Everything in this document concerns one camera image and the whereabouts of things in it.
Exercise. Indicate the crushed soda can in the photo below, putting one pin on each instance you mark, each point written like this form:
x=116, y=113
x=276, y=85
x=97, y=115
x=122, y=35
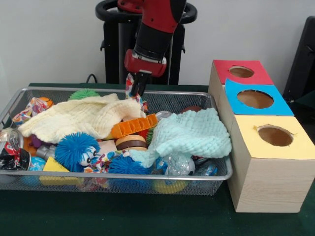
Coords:
x=12, y=152

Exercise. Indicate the dark green table cloth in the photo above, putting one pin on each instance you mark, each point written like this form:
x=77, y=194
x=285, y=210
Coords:
x=147, y=216

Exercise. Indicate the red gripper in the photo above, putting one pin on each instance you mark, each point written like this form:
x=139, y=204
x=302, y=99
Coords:
x=145, y=65

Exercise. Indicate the shallow mesh bin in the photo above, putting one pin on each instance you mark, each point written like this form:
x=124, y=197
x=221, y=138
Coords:
x=172, y=103

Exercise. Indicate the mint green waffle cloth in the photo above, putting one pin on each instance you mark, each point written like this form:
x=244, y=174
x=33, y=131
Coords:
x=192, y=132

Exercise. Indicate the polka-dot cloth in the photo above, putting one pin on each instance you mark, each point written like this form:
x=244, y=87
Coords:
x=129, y=84
x=29, y=110

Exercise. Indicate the toy burger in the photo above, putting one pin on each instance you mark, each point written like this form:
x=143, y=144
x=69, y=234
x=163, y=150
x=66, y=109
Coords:
x=131, y=143

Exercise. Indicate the yellow foam wedge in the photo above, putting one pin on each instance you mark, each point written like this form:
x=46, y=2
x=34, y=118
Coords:
x=54, y=166

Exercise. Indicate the wooden three-hole box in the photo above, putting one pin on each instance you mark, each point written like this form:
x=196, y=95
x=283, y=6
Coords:
x=268, y=172

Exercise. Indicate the cream waffle cloth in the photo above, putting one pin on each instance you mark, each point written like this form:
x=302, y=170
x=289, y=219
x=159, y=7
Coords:
x=73, y=115

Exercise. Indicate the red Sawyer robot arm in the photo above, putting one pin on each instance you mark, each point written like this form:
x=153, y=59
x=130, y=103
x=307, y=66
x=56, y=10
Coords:
x=157, y=29

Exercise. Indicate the orange plastic toy block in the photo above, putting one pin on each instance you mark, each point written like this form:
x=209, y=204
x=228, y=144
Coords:
x=135, y=125

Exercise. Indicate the green spiky ball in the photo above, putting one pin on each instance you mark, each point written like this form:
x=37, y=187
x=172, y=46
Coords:
x=82, y=93

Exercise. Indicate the blue spiky ball with eyes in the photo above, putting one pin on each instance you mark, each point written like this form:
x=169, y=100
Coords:
x=73, y=150

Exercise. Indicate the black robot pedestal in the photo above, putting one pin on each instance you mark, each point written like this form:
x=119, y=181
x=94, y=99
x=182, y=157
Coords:
x=113, y=49

